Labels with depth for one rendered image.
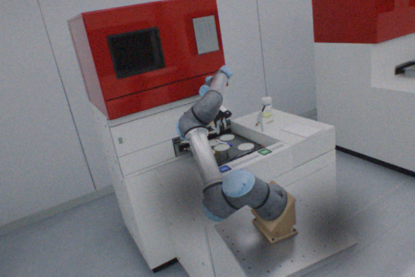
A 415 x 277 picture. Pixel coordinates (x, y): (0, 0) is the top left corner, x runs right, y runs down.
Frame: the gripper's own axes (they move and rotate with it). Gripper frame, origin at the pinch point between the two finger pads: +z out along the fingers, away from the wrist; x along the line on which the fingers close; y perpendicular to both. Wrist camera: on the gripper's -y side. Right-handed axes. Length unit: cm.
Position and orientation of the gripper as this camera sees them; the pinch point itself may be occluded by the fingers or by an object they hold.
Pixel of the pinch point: (222, 131)
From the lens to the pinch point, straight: 204.4
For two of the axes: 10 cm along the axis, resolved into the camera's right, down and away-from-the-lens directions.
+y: -7.1, -1.4, 7.0
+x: -6.9, 3.5, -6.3
